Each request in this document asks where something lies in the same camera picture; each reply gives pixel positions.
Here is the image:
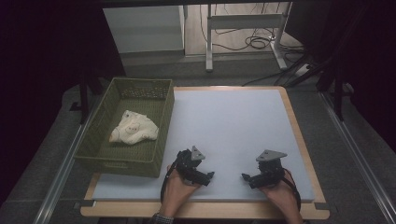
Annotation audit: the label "person's left hand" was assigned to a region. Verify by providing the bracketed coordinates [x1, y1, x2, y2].
[160, 166, 200, 216]

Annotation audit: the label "dark curtain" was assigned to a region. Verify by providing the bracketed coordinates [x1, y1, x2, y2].
[284, 0, 396, 153]
[0, 0, 127, 204]

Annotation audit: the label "metal floor rail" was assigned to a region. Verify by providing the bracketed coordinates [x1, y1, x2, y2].
[32, 102, 106, 224]
[319, 91, 396, 224]

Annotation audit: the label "green plastic basket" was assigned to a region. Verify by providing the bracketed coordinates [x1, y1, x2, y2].
[74, 77, 176, 179]

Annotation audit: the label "white cabinet panel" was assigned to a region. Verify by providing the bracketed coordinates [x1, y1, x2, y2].
[102, 5, 187, 59]

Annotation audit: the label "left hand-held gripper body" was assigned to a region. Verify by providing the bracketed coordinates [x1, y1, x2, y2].
[175, 145, 206, 185]

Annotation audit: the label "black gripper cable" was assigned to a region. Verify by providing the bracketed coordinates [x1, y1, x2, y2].
[160, 161, 177, 204]
[281, 167, 303, 213]

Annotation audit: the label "white power strip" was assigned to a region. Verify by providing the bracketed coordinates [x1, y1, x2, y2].
[293, 63, 311, 77]

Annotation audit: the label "black metal stand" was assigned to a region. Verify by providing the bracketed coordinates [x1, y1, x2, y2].
[69, 69, 104, 125]
[316, 59, 354, 122]

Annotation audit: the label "person's right hand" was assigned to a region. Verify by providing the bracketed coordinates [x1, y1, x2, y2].
[260, 169, 303, 218]

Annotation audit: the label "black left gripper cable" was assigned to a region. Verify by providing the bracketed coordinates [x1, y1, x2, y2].
[160, 161, 177, 204]

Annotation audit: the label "coiled black floor cables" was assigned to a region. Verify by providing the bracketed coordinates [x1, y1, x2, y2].
[199, 3, 307, 87]

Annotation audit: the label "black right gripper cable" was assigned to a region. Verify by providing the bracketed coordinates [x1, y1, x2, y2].
[281, 167, 303, 213]

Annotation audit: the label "white metal desk frame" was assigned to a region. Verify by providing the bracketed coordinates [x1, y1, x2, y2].
[205, 2, 293, 73]

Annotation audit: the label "cream printed cloth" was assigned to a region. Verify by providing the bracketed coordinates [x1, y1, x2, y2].
[108, 109, 160, 146]

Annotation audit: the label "white foam mat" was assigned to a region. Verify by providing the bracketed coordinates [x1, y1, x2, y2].
[92, 89, 316, 203]

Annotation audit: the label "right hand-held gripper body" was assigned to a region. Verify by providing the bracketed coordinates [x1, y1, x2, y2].
[255, 149, 288, 187]

